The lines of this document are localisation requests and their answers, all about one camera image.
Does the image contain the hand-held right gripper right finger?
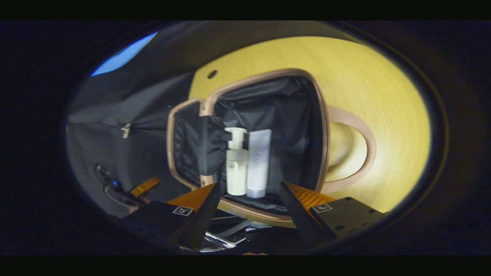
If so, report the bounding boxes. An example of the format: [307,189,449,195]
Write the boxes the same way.
[278,181,389,246]

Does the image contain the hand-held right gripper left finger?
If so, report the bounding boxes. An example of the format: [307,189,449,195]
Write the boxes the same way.
[122,181,224,250]

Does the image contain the white pump bottle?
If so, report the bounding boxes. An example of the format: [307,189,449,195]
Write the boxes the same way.
[224,127,250,196]

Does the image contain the white squeeze tube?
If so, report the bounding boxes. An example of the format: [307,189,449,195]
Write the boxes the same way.
[246,129,272,199]

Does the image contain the pink suitcase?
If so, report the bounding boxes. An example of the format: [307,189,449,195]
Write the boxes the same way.
[166,68,377,229]

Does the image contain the silver metal frame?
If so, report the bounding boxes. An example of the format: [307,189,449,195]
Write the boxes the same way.
[203,219,269,253]

